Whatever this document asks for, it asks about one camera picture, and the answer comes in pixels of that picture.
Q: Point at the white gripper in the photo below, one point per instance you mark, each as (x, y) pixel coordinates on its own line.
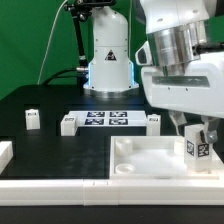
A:
(200, 91)

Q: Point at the white square table top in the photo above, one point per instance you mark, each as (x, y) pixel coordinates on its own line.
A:
(156, 157)

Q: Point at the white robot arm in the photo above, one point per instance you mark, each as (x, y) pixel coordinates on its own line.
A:
(182, 71)

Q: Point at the white marker plate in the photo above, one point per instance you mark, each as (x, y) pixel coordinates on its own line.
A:
(122, 118)

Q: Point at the white U-shaped fence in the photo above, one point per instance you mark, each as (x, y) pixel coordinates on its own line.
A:
(112, 192)

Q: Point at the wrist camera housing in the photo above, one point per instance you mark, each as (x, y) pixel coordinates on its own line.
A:
(143, 55)

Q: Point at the black camera stand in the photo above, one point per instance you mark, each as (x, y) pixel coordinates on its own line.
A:
(80, 11)

